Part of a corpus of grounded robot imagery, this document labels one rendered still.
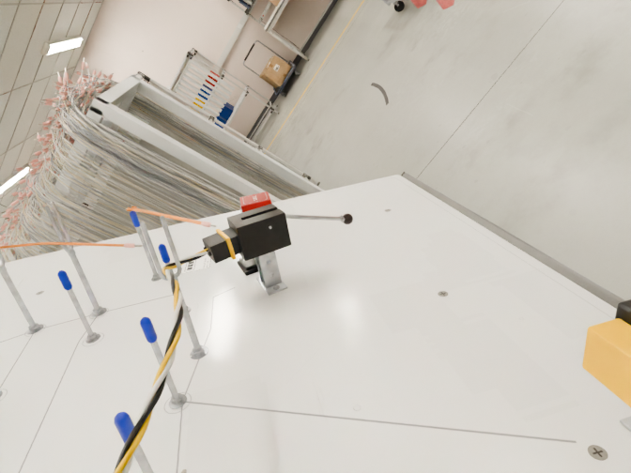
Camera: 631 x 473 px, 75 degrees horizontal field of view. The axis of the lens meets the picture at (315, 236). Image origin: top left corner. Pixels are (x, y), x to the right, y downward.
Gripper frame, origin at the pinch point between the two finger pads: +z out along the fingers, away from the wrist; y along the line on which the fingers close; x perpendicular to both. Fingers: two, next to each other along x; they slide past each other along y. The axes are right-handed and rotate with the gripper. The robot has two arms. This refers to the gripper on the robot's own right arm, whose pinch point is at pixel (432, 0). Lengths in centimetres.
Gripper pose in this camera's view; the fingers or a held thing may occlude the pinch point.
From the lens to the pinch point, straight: 67.3
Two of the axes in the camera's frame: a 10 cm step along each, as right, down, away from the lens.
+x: 9.0, -4.3, -1.1
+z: 4.2, 7.5, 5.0
